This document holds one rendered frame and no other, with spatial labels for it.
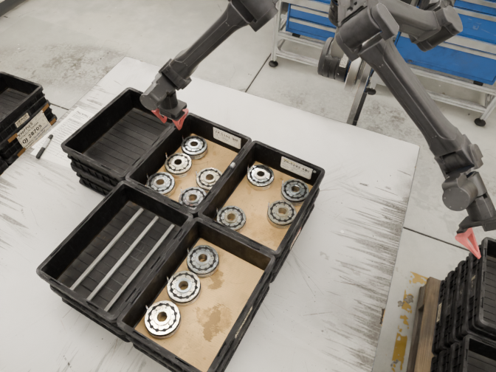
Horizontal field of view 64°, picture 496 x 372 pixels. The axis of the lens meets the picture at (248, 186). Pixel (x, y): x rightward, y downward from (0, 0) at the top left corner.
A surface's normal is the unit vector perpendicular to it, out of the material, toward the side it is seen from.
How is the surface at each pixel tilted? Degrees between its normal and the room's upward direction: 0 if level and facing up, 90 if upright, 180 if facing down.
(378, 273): 0
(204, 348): 0
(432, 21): 33
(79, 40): 0
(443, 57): 90
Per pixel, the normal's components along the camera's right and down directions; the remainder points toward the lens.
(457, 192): -0.69, 0.31
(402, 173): 0.04, -0.60
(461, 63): -0.39, 0.73
